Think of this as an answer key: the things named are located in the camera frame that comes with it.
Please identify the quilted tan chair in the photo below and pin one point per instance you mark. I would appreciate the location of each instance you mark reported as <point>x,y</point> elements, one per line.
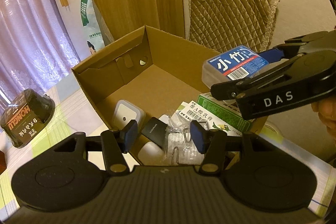
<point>222,25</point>

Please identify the white remote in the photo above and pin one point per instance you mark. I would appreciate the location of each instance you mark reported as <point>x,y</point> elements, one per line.
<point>165,119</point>

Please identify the black Hongli noodle bowl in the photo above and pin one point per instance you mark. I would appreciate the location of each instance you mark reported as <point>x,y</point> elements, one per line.
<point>26,116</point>

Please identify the dark red paper box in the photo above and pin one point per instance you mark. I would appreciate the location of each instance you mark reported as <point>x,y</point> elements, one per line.
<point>3,165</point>

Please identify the white square night light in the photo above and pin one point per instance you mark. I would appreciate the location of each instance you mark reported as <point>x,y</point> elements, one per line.
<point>125,112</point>

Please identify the metal hooks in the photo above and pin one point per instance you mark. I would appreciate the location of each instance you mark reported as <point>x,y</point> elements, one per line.
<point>178,146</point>

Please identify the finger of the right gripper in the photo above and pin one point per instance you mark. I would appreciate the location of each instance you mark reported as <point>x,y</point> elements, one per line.
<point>228,88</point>
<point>274,55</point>

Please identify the purple curtains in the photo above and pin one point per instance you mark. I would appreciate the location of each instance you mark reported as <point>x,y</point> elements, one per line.
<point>36,50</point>

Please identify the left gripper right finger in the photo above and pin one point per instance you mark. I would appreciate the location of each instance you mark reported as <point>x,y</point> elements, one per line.
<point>211,144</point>

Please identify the green white paper bag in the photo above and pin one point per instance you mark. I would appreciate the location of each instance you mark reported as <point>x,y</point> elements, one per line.
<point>96,32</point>

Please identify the open cardboard box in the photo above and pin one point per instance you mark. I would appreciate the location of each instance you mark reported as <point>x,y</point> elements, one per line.
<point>152,69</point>

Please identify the person's hand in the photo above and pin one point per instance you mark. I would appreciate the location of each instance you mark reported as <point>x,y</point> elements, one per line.
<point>326,111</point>

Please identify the green white medicine box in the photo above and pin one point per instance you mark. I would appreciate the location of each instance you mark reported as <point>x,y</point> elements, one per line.
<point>224,111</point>

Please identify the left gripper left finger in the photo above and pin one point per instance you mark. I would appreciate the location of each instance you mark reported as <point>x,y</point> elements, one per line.
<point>115,143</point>

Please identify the black remote control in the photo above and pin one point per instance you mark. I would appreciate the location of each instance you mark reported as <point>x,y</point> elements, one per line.
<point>155,131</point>

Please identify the blue label clear plastic case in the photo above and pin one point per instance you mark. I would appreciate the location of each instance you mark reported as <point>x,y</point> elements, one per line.
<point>232,65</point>

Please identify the white ointment box green bird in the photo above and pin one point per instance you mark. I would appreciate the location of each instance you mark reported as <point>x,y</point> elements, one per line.
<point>194,111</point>

